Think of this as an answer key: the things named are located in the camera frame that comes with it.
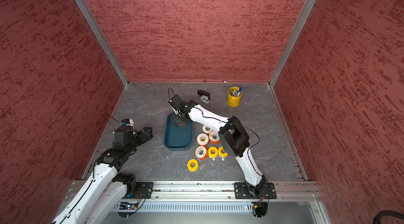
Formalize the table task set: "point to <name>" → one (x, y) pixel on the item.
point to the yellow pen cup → (234, 93)
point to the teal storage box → (178, 138)
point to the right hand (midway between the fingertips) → (181, 120)
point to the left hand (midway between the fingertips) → (145, 135)
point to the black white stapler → (205, 97)
